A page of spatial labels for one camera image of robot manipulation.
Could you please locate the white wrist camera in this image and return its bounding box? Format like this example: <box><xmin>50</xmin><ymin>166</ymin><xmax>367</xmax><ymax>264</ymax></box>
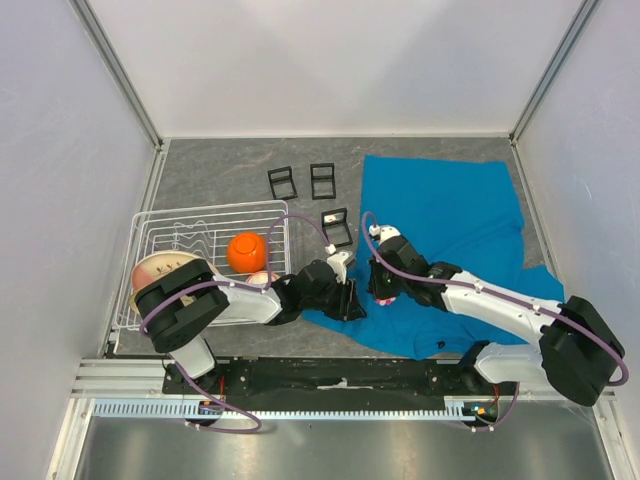
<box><xmin>327</xmin><ymin>250</ymin><xmax>355</xmax><ymax>284</ymax></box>
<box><xmin>368</xmin><ymin>225</ymin><xmax>401</xmax><ymax>245</ymax></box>

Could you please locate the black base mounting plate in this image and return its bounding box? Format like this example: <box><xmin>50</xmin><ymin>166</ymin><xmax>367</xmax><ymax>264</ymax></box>
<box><xmin>162</xmin><ymin>356</ymin><xmax>521</xmax><ymax>399</ymax></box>

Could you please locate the black frame stand near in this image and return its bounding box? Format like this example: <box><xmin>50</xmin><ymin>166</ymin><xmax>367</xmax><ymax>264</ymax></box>
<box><xmin>321</xmin><ymin>207</ymin><xmax>353</xmax><ymax>248</ymax></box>

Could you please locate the blue t-shirt garment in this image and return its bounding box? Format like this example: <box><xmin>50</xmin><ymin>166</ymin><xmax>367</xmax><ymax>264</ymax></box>
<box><xmin>302</xmin><ymin>156</ymin><xmax>564</xmax><ymax>359</ymax></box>

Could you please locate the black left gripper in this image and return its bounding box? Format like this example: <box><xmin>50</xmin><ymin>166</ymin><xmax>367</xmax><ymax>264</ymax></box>
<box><xmin>301</xmin><ymin>274</ymin><xmax>367</xmax><ymax>322</ymax></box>

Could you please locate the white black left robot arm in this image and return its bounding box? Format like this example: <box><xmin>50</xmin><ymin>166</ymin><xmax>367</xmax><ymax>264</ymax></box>
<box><xmin>131</xmin><ymin>252</ymin><xmax>366</xmax><ymax>393</ymax></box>

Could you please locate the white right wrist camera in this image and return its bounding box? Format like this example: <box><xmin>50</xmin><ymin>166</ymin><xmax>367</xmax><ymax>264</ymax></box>
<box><xmin>368</xmin><ymin>225</ymin><xmax>401</xmax><ymax>245</ymax></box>

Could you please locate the pink beige floral plate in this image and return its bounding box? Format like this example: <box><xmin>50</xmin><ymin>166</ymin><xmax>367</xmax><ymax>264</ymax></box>
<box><xmin>130</xmin><ymin>250</ymin><xmax>198</xmax><ymax>292</ymax></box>

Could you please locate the black frame stand left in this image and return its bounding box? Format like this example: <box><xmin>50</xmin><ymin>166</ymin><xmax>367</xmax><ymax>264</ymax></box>
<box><xmin>267</xmin><ymin>166</ymin><xmax>298</xmax><ymax>201</ymax></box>

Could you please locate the black frame stand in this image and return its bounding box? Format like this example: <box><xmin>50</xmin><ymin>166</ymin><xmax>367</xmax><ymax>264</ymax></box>
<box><xmin>321</xmin><ymin>207</ymin><xmax>353</xmax><ymax>248</ymax></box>
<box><xmin>310</xmin><ymin>163</ymin><xmax>336</xmax><ymax>200</ymax></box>
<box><xmin>267</xmin><ymin>166</ymin><xmax>298</xmax><ymax>201</ymax></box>

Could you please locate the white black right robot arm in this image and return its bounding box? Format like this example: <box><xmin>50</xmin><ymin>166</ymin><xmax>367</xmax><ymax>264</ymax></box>
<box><xmin>366</xmin><ymin>226</ymin><xmax>624</xmax><ymax>406</ymax></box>

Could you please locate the white red patterned bowl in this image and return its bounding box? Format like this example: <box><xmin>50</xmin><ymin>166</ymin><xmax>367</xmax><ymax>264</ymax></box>
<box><xmin>246</xmin><ymin>270</ymin><xmax>279</xmax><ymax>286</ymax></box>

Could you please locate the orange bowl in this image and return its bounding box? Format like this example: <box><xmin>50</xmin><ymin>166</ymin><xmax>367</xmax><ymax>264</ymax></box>
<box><xmin>226</xmin><ymin>232</ymin><xmax>267</xmax><ymax>274</ymax></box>

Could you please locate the white wire dish rack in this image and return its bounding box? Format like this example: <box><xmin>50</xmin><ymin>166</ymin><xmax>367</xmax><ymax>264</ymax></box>
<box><xmin>112</xmin><ymin>200</ymin><xmax>292</xmax><ymax>330</ymax></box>

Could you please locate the black frame stand middle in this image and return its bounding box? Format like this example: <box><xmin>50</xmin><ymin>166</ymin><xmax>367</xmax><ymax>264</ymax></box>
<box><xmin>310</xmin><ymin>163</ymin><xmax>336</xmax><ymax>200</ymax></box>

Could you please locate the pink flower smiley brooch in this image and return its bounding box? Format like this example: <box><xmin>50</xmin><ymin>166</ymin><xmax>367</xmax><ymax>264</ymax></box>
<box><xmin>375</xmin><ymin>297</ymin><xmax>397</xmax><ymax>306</ymax></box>

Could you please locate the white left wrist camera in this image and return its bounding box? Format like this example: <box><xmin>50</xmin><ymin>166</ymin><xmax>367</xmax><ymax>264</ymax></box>
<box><xmin>327</xmin><ymin>250</ymin><xmax>355</xmax><ymax>284</ymax></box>

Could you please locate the slotted cable duct rail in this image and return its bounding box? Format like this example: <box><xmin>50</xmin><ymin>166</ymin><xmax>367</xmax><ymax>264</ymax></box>
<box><xmin>92</xmin><ymin>399</ymin><xmax>478</xmax><ymax>421</ymax></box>

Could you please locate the cream floral plate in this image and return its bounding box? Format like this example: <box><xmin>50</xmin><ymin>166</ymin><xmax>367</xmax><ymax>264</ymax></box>
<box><xmin>129</xmin><ymin>290</ymin><xmax>151</xmax><ymax>317</ymax></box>

